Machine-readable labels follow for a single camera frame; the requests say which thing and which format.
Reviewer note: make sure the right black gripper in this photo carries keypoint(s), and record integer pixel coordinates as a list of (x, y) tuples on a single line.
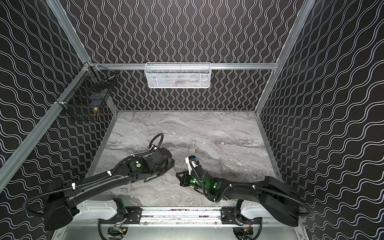
[(184, 178)]

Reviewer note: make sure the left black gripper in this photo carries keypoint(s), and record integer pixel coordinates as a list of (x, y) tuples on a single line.
[(166, 165)]

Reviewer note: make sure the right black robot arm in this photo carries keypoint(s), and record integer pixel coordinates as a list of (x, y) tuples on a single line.
[(280, 201)]

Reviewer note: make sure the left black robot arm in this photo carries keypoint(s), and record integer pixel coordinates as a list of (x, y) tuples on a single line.
[(60, 205)]

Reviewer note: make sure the brass padlock in basket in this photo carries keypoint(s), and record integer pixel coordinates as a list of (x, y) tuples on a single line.
[(96, 112)]

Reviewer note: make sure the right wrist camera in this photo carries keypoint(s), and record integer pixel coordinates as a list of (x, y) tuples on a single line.
[(191, 162)]

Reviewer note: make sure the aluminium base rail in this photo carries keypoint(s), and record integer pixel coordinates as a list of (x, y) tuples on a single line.
[(164, 216)]

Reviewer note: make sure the white wire mesh basket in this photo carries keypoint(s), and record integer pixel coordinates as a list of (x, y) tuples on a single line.
[(178, 75)]

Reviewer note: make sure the black wire basket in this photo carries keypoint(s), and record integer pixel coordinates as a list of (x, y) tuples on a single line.
[(92, 90)]

